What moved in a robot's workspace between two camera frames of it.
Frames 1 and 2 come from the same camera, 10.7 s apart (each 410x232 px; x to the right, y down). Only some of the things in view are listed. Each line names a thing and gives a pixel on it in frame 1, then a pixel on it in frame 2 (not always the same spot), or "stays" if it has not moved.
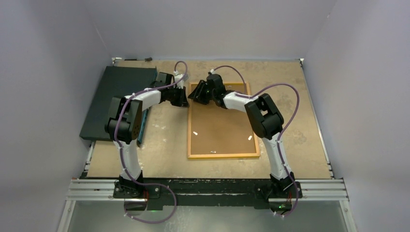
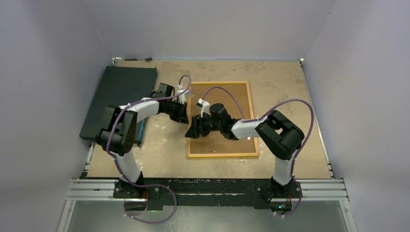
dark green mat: (115, 81) stays
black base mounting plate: (169, 192) stays
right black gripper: (198, 94) → (197, 126)
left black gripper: (182, 101) → (182, 116)
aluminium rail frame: (309, 190) stays
